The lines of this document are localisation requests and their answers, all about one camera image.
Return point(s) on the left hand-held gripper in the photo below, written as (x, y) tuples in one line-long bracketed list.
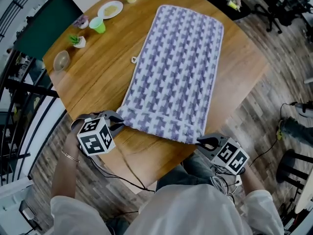
[(95, 138)]

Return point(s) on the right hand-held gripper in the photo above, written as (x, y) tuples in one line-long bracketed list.
[(232, 155)]

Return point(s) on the purple white patterned towel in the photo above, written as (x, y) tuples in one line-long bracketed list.
[(181, 65)]

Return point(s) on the person's left forearm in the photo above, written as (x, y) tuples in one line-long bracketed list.
[(66, 175)]

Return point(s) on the person's right forearm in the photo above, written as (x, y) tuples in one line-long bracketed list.
[(252, 180)]

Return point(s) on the person's grey jeans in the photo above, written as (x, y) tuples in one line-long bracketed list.
[(193, 172)]

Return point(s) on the person's white shirt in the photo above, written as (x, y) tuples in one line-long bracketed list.
[(183, 212)]

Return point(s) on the clear beige bowl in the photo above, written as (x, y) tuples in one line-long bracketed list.
[(61, 60)]

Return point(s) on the black round stool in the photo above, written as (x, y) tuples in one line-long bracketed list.
[(288, 168)]

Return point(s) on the green plant in white pot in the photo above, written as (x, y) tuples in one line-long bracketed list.
[(79, 42)]

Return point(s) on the green plastic cup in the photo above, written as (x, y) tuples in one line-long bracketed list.
[(97, 26)]

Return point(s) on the white grey hand-held device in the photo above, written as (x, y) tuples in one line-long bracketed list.
[(304, 109)]

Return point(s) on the purple plant in white pot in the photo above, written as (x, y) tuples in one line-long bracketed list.
[(82, 22)]

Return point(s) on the white round table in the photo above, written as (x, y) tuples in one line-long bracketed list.
[(305, 197)]

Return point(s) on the yellow crumbly food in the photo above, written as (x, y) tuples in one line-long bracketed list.
[(110, 10)]

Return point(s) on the green partition panel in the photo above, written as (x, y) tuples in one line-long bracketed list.
[(44, 30)]

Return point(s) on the white plate with yellow food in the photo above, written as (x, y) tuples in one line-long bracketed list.
[(118, 5)]

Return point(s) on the black office chair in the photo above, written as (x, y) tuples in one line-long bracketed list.
[(220, 11), (281, 11)]

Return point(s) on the yellow wrapped flower bundle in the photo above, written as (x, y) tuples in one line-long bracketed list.
[(233, 3)]

